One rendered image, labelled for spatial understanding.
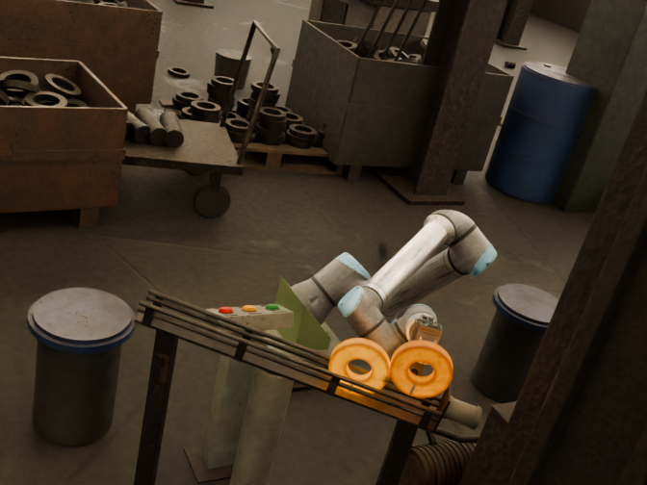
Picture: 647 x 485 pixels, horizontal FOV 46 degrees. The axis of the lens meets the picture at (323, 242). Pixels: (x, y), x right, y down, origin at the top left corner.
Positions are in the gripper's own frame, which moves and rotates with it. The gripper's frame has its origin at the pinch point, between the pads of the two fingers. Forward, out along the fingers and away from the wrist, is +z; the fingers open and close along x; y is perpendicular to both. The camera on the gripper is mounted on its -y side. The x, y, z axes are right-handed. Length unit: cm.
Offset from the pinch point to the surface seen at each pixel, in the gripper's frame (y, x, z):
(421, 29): 144, -20, -550
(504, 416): 1.5, 16.3, 26.8
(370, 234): -10, -19, -252
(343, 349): -2.0, -19.8, 0.8
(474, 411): -9.2, 15.8, -1.9
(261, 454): -49, -35, -30
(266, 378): -23.2, -38.3, -22.1
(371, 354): -1.2, -12.9, 1.1
